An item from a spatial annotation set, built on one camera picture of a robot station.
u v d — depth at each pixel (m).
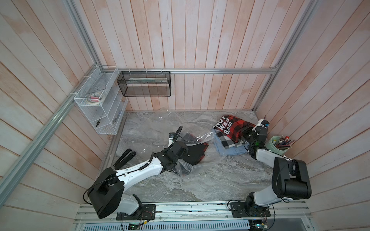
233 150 0.95
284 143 0.80
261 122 0.80
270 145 0.84
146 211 0.73
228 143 0.97
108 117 0.78
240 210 0.73
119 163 0.88
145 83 1.06
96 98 0.73
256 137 0.71
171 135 0.72
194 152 0.67
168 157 0.63
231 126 0.97
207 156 0.95
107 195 0.40
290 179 0.45
